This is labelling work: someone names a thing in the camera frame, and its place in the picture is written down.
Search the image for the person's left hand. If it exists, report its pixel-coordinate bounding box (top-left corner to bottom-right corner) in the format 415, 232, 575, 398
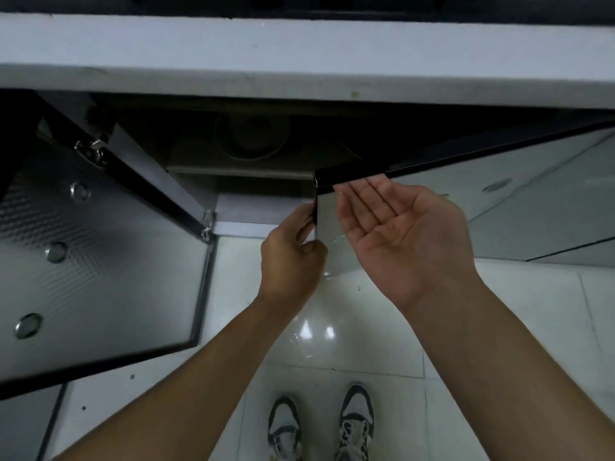
258, 204, 329, 309

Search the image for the person's right hand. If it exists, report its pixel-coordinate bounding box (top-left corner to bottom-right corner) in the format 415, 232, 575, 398
332, 175, 483, 316

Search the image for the grey kitchen cabinet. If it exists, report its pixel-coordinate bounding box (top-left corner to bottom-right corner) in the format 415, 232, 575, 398
0, 88, 615, 387

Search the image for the glass cabinet door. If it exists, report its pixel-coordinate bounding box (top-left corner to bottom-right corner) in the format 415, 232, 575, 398
0, 90, 218, 387
312, 117, 615, 279

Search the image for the person's right forearm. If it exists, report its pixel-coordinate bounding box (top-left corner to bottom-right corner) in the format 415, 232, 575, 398
403, 278, 615, 461

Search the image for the person's left forearm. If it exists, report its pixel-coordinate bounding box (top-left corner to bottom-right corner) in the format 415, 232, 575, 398
55, 295, 308, 461

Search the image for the row of grey cabinet doors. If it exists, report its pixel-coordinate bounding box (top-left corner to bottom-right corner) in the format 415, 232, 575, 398
0, 134, 615, 461

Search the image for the white countertop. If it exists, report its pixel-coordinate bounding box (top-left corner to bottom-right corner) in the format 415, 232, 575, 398
0, 13, 615, 110

